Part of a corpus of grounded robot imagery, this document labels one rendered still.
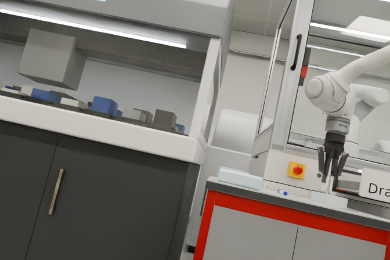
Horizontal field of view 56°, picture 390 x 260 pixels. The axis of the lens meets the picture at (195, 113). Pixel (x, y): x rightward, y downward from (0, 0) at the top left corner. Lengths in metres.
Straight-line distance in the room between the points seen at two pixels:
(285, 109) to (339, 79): 0.50
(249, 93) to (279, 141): 3.38
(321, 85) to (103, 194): 1.01
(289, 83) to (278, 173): 0.45
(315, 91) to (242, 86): 3.85
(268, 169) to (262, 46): 3.70
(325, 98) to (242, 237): 0.56
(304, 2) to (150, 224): 1.32
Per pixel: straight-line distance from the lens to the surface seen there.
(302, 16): 2.00
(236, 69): 5.24
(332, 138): 1.52
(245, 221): 1.21
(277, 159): 1.81
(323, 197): 1.48
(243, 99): 5.14
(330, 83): 1.39
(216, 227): 1.21
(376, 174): 1.57
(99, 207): 1.70
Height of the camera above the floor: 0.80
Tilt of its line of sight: 8 degrees up
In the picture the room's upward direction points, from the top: 13 degrees clockwise
